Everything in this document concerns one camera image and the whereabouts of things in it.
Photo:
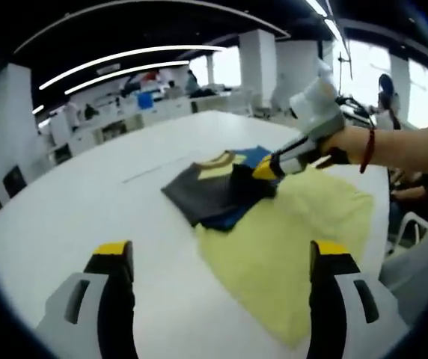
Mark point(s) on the white plastic chair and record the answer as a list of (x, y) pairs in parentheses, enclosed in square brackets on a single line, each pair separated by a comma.
[(410, 224)]

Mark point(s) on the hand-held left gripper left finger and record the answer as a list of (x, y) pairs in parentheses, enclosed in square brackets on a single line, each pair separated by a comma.
[(87, 303)]

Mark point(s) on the person's right hand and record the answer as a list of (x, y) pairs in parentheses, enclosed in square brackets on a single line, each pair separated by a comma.
[(345, 144)]

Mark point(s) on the black chair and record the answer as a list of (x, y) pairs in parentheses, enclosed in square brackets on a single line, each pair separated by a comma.
[(14, 181)]

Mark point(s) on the short ceiling light strip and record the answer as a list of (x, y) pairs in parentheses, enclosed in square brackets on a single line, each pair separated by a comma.
[(128, 71)]

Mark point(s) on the grey office chair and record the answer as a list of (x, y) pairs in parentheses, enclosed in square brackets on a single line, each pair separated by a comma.
[(419, 269)]

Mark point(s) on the wide ceiling light strip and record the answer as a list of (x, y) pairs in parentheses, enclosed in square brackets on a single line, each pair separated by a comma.
[(330, 22)]

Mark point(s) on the black stand pole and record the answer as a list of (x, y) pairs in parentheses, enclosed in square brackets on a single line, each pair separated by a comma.
[(343, 45)]

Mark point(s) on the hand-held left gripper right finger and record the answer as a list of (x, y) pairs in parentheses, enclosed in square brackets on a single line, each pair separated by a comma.
[(352, 299)]

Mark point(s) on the long ceiling light strip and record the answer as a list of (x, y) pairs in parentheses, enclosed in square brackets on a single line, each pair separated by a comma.
[(131, 55)]

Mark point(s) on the row of white cabinets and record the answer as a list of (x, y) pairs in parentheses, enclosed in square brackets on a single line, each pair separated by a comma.
[(124, 123)]

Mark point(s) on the blue bin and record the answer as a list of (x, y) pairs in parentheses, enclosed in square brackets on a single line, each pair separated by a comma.
[(144, 100)]

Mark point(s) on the yellow blue grey garment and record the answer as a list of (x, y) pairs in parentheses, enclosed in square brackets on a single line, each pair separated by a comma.
[(274, 239)]

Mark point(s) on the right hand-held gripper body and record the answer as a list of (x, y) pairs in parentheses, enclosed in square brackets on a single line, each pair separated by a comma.
[(318, 108)]

